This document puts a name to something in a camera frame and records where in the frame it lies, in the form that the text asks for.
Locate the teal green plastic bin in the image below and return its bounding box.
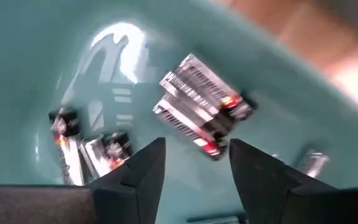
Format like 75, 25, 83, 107
0, 0, 358, 224

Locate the Energizer AA battery silver black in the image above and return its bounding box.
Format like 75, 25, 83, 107
48, 107, 86, 187
296, 148, 331, 179
79, 132, 134, 180
159, 53, 255, 121
152, 95, 229, 162

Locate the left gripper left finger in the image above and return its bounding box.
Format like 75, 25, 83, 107
0, 137, 167, 224

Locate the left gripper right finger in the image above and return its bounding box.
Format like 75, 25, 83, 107
229, 138, 358, 224

